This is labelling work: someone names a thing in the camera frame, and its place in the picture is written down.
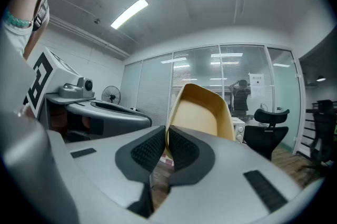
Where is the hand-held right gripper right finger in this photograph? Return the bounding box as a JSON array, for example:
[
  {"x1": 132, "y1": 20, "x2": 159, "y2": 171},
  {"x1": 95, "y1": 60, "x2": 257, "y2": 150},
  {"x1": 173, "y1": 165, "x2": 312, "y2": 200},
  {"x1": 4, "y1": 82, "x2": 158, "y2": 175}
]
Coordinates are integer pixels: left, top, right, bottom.
[{"x1": 150, "y1": 125, "x2": 303, "y2": 219}]

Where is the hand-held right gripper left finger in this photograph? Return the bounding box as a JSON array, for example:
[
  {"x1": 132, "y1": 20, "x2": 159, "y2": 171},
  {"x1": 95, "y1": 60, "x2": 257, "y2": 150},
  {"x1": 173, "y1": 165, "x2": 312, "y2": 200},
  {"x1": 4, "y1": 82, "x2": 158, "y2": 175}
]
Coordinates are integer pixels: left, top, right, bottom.
[{"x1": 47, "y1": 125, "x2": 166, "y2": 219}]

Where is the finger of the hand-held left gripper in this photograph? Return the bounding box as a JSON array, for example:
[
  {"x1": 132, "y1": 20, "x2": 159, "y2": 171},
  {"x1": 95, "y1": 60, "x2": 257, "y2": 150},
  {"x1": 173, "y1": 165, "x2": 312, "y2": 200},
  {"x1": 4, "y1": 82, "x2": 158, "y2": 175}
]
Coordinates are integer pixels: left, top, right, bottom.
[{"x1": 65, "y1": 101, "x2": 153, "y2": 137}]

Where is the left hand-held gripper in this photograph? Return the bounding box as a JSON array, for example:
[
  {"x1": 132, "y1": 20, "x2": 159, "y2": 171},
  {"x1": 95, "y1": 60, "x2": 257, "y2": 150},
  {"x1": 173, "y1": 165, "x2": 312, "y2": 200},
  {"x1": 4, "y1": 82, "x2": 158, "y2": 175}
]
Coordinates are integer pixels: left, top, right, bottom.
[{"x1": 23, "y1": 46, "x2": 145, "y2": 130}]

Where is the white microwave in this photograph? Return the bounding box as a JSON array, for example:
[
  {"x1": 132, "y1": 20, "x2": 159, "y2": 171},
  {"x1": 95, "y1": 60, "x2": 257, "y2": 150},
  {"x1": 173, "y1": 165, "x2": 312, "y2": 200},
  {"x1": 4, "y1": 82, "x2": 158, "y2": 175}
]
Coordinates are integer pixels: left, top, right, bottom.
[{"x1": 231, "y1": 117, "x2": 246, "y2": 144}]

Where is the yellow rectangular tray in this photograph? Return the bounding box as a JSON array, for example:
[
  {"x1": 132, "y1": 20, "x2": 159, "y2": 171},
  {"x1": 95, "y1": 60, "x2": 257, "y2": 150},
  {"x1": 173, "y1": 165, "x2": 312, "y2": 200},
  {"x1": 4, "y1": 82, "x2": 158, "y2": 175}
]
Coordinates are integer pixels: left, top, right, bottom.
[{"x1": 165, "y1": 83, "x2": 236, "y2": 159}]

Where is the black standing fan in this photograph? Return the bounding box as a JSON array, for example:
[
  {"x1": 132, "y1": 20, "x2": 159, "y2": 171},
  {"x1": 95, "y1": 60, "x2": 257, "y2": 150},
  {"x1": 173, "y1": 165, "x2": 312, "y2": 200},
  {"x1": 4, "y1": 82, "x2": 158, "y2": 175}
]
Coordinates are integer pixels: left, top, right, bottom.
[{"x1": 101, "y1": 85, "x2": 122, "y2": 106}]

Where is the black office chair with headrest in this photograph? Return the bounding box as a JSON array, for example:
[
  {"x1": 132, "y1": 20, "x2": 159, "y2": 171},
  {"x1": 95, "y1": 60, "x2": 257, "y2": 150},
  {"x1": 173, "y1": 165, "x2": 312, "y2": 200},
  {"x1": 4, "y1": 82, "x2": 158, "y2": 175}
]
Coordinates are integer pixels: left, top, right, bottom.
[{"x1": 243, "y1": 108, "x2": 291, "y2": 161}]

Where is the white window blind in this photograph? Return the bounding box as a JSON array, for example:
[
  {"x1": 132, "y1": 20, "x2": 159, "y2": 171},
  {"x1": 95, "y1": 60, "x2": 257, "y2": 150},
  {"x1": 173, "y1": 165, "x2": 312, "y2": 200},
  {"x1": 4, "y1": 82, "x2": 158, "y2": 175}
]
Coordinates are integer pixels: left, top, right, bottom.
[{"x1": 142, "y1": 54, "x2": 174, "y2": 126}]

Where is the pink white checkered tablecloth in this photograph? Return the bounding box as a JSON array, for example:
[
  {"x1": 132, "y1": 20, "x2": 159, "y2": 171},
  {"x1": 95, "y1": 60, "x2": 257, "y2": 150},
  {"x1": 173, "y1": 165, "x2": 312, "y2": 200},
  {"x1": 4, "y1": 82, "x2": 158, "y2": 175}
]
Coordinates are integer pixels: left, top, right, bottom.
[{"x1": 157, "y1": 149, "x2": 176, "y2": 169}]

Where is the white ceiling conduit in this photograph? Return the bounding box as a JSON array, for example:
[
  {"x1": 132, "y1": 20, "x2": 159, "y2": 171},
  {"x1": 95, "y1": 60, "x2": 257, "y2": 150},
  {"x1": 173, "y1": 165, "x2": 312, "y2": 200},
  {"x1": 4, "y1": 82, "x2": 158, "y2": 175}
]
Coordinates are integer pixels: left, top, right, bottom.
[{"x1": 48, "y1": 15, "x2": 130, "y2": 58}]

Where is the white paper notice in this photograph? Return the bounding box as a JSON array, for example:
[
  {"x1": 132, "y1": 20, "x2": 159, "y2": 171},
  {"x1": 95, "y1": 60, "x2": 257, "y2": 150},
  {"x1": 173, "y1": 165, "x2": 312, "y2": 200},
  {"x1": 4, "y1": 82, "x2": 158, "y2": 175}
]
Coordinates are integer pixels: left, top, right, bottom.
[{"x1": 250, "y1": 86, "x2": 265, "y2": 99}]

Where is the black shelf rack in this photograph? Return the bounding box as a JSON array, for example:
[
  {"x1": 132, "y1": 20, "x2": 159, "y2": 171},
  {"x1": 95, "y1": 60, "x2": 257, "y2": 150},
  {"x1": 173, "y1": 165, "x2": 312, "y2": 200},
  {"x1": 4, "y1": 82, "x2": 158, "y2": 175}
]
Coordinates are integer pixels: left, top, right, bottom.
[{"x1": 300, "y1": 108, "x2": 323, "y2": 157}]

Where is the white sign with icon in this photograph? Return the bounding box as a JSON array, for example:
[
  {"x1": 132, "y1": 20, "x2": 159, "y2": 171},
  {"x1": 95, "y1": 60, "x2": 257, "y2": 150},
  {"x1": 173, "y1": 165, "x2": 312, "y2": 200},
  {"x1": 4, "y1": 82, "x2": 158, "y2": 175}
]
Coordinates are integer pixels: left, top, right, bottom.
[{"x1": 249, "y1": 73, "x2": 265, "y2": 87}]

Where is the long ceiling light panel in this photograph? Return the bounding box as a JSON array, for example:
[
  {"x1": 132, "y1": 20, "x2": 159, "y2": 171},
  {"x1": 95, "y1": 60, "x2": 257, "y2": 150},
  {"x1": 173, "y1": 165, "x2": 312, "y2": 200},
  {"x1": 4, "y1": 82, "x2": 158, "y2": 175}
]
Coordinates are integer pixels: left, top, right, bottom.
[{"x1": 110, "y1": 0, "x2": 149, "y2": 30}]

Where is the black mesh office chair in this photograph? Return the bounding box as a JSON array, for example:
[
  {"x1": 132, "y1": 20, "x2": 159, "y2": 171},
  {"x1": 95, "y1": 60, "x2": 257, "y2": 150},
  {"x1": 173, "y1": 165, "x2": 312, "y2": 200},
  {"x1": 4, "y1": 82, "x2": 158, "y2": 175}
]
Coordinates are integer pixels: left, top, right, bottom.
[{"x1": 305, "y1": 99, "x2": 337, "y2": 175}]

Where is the turquoise bead bracelet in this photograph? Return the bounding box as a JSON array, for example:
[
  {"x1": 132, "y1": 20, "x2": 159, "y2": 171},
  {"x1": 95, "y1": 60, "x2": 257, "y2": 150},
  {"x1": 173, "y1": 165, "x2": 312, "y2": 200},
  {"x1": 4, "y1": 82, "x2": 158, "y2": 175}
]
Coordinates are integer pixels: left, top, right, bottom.
[{"x1": 3, "y1": 8, "x2": 34, "y2": 29}]

